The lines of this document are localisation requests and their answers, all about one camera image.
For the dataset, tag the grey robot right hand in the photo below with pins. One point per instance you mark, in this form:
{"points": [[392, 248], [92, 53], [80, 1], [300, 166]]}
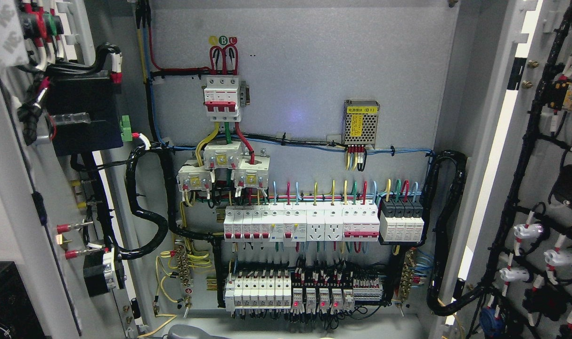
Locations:
{"points": [[182, 331]]}

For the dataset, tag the grey cabinet door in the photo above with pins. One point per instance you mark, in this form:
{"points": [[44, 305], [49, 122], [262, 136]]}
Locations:
{"points": [[506, 261], [36, 196]]}

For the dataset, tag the lower relay terminal row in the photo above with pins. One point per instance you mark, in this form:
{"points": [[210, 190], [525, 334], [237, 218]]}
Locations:
{"points": [[302, 292]]}

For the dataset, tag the white socket breaker row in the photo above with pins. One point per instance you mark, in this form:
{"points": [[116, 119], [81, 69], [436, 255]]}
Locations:
{"points": [[300, 222]]}

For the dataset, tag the white current transformers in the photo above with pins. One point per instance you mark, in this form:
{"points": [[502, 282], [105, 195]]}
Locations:
{"points": [[221, 159]]}

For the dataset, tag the red white main breaker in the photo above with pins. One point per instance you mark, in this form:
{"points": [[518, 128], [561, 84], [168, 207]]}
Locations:
{"points": [[224, 96]]}

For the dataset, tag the black digital power meter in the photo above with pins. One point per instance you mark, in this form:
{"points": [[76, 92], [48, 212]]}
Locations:
{"points": [[83, 108]]}

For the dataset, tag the black surge protector block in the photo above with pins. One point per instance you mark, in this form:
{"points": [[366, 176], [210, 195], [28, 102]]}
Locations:
{"points": [[401, 223]]}

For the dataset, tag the metal mesh power supply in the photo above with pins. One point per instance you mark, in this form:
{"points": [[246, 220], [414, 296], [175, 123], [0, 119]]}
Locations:
{"points": [[360, 122]]}

